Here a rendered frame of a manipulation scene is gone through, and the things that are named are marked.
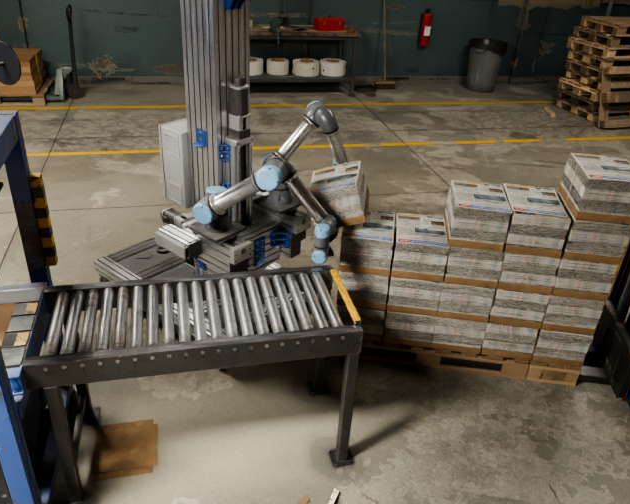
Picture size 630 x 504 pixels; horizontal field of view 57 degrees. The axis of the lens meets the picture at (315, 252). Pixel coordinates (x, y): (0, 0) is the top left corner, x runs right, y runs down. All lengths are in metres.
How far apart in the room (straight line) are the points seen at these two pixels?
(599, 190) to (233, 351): 1.92
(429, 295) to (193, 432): 1.46
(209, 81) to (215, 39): 0.22
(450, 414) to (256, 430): 1.06
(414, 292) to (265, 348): 1.16
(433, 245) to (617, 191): 0.92
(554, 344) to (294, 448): 1.59
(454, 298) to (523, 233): 0.52
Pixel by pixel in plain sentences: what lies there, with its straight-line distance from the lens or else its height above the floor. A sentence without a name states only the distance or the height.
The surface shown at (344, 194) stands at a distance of 3.11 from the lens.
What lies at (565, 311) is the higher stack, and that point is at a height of 0.51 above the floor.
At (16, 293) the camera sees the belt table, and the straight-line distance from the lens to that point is 2.91.
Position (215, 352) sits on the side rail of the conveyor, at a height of 0.77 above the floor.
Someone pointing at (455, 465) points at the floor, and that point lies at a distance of 3.16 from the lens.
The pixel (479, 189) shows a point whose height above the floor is 1.07.
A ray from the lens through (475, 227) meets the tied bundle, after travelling 3.16.
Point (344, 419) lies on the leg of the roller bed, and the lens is 2.84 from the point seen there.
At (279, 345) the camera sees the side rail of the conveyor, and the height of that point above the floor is 0.77.
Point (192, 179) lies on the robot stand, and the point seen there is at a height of 0.95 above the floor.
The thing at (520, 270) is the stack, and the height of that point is 0.73.
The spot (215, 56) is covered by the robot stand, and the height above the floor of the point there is 1.68.
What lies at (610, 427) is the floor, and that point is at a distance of 3.68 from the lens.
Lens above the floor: 2.31
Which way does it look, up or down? 30 degrees down
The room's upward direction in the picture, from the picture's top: 4 degrees clockwise
